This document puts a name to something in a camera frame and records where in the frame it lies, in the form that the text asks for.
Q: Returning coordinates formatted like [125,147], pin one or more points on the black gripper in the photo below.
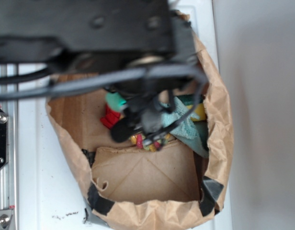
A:
[151,96]

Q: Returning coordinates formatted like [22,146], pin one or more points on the green ball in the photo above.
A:
[115,101]

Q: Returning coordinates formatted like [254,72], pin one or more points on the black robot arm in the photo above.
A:
[139,49]

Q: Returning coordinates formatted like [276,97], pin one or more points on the red crumpled paper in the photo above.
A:
[110,118]

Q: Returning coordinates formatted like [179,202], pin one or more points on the brown paper bag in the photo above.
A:
[136,189]

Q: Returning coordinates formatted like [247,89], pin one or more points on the light blue microfibre cloth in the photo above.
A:
[192,133]

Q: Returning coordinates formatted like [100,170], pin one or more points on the yellow green sponge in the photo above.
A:
[199,112]

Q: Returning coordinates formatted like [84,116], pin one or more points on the multicolour rope ring toy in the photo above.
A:
[138,141]

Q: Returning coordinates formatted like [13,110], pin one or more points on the black metal bracket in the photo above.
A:
[3,138]

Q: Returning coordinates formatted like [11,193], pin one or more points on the aluminium frame rail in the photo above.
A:
[8,174]

